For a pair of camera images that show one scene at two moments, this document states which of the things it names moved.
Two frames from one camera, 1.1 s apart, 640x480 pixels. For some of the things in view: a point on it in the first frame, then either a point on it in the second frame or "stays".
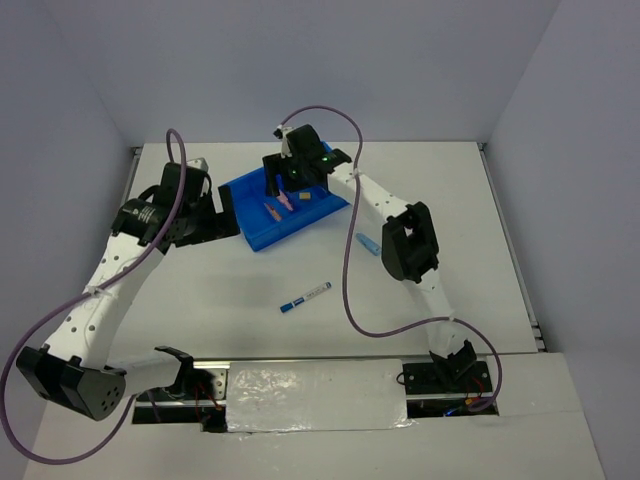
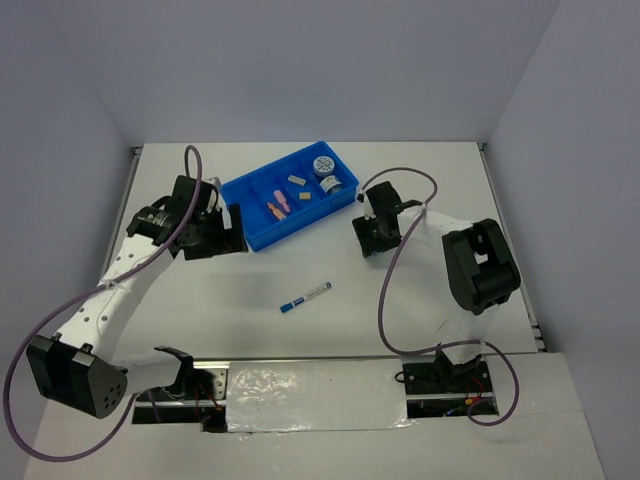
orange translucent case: (276, 215) stays
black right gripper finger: (273, 166) → (368, 232)
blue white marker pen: (284, 308) stays
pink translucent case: (284, 199) stays
